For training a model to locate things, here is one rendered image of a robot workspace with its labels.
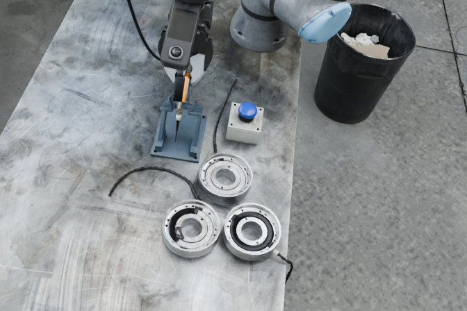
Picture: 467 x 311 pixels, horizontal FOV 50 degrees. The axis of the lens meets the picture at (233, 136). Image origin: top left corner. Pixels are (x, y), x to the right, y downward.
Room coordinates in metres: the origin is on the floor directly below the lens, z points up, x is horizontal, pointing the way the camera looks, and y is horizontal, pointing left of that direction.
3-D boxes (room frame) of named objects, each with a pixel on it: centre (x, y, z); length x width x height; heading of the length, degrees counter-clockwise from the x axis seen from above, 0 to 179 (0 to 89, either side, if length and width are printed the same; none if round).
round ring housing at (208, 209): (0.43, 0.04, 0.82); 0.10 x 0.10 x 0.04
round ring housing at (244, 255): (0.45, -0.07, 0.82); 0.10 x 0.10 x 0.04
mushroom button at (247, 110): (0.71, -0.02, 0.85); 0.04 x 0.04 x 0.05
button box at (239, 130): (0.71, -0.02, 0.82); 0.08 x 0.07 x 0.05; 2
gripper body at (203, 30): (0.69, 0.11, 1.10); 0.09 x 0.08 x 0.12; 3
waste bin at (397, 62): (1.65, -0.46, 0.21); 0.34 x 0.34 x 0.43
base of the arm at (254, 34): (1.04, -0.01, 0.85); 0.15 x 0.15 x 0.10
